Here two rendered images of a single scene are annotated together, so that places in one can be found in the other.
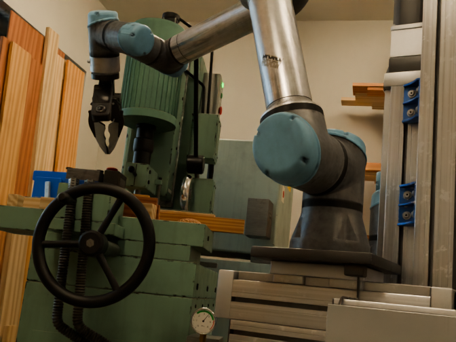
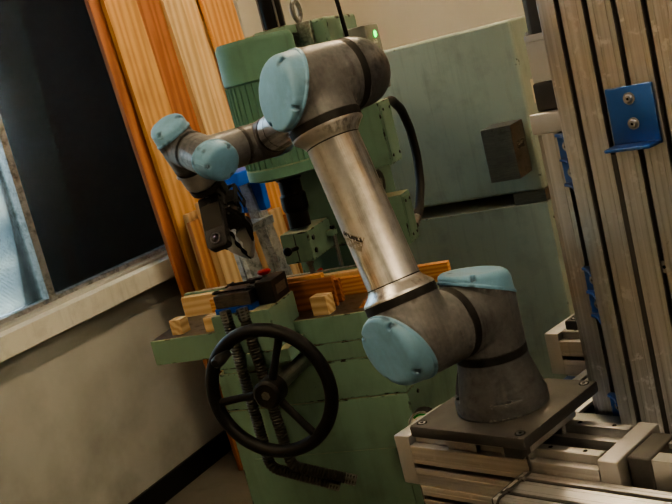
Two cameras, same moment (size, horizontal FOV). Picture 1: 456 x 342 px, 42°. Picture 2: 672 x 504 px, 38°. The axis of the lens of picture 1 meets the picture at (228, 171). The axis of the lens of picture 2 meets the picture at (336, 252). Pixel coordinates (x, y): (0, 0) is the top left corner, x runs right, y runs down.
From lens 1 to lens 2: 0.91 m
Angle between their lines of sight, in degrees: 28
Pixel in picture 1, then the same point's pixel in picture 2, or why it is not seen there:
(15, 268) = (234, 272)
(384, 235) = (581, 326)
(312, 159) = (425, 365)
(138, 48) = (222, 175)
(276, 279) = (451, 446)
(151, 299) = (363, 403)
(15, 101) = (137, 56)
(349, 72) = not seen: outside the picture
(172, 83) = not seen: hidden behind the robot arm
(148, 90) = not seen: hidden behind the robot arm
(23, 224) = (198, 355)
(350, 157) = (483, 312)
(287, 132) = (389, 343)
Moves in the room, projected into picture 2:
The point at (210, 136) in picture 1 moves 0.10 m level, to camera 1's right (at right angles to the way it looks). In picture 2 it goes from (378, 136) to (419, 127)
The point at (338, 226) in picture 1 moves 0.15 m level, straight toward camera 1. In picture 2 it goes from (494, 391) to (464, 432)
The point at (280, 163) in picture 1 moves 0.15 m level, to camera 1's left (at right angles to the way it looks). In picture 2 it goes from (395, 373) to (301, 387)
